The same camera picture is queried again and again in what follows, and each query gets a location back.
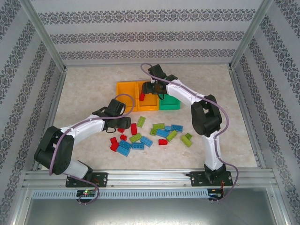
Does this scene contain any orange plastic bin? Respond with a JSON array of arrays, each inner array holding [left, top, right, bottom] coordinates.
[[116, 81, 139, 112], [135, 80, 160, 112]]

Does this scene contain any red stacked lego piece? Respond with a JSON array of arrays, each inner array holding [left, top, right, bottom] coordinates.
[[110, 137, 120, 153]]

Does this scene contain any green plastic bin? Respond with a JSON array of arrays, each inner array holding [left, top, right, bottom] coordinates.
[[158, 93, 181, 111]]

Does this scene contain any small circuit board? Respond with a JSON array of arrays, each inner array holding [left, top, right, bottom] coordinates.
[[208, 192, 225, 200], [76, 189, 97, 197]]

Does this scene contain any grey metal panel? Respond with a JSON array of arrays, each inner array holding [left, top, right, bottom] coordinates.
[[23, 198, 288, 225]]

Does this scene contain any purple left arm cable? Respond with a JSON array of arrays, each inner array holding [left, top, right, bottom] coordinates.
[[48, 93, 136, 205]]

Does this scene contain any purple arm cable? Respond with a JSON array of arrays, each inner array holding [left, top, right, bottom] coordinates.
[[48, 93, 136, 205], [140, 62, 239, 203]]

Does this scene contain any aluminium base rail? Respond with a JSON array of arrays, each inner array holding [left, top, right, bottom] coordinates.
[[22, 170, 275, 188]]

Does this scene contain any aluminium side rail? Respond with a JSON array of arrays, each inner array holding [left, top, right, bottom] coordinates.
[[227, 65, 268, 169], [31, 67, 68, 171]]

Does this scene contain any grey slotted cable duct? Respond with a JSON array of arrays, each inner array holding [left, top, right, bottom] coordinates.
[[31, 188, 210, 200]]

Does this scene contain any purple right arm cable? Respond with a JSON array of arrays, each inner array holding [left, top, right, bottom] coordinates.
[[140, 62, 239, 203]]

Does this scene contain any aluminium corner post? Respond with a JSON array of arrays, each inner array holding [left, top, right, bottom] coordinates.
[[20, 0, 68, 72], [228, 0, 274, 71]]

